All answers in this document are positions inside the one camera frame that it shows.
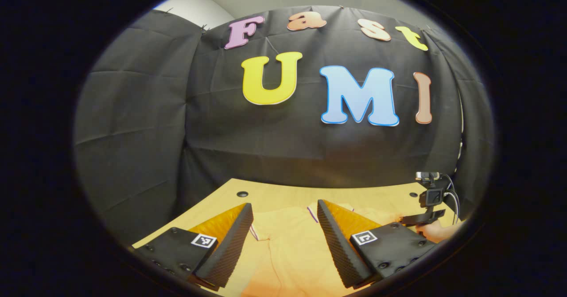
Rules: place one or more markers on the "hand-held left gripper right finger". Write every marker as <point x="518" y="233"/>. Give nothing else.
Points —
<point x="336" y="248"/>

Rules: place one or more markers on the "orange T-shirt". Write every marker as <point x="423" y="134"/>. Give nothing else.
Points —
<point x="288" y="252"/>

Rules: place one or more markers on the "black backdrop cloth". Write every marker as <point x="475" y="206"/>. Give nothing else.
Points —
<point x="266" y="146"/>

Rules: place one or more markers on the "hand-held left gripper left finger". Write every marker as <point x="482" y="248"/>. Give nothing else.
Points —
<point x="230" y="248"/>

